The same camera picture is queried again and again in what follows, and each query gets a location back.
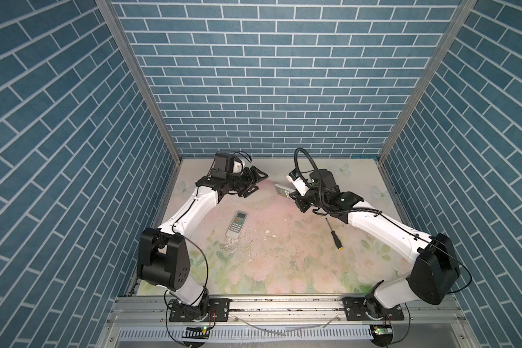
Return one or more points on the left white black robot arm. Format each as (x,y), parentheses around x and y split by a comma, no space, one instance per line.
(163,256)

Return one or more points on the black mounting plate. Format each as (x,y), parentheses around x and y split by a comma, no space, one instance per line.
(183,313)
(362,308)

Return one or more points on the aluminium corner post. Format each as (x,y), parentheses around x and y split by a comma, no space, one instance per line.
(459,17)
(113,22)

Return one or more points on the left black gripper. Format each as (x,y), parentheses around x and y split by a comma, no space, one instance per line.
(248,183)

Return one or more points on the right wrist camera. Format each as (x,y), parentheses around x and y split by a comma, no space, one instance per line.
(299,184)

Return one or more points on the white remote control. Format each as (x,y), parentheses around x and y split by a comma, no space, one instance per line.
(237,224)
(283,191)

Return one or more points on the black yellow screwdriver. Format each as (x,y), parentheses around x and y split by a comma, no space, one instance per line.
(336,239)

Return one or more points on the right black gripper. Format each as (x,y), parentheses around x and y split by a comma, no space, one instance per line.
(299,200)

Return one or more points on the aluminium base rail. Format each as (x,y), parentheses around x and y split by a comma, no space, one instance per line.
(286,321)

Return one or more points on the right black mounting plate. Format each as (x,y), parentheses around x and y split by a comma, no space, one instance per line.
(362,308)

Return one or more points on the right aluminium corner post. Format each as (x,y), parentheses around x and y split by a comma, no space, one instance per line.
(459,17)

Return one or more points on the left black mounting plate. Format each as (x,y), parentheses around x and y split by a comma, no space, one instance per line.
(183,313)

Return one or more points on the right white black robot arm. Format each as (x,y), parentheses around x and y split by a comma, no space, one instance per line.
(435,267)

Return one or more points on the left aluminium corner post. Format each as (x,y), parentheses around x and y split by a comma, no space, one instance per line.
(113,22)

